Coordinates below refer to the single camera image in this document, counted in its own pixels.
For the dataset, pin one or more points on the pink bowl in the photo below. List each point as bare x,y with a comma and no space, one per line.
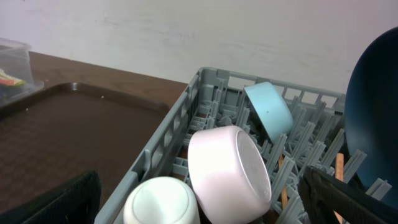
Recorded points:
228,175

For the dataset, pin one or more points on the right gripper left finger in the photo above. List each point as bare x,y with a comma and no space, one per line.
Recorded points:
75,201

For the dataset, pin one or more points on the dark blue plate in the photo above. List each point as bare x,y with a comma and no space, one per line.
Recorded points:
371,113

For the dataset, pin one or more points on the waste paper wrapper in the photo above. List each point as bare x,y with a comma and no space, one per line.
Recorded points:
9,80

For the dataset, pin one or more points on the white cup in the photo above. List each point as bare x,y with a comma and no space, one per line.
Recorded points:
161,200

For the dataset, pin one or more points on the clear plastic bin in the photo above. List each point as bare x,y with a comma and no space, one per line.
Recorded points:
15,61

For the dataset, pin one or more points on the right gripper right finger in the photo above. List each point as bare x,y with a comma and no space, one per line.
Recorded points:
323,196

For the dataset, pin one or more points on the light blue bowl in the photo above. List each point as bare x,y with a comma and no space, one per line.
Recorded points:
271,109

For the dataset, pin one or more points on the grey dishwasher rack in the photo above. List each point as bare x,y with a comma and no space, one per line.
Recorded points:
210,102

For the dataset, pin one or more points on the brown serving tray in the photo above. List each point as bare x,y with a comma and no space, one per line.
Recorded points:
56,134

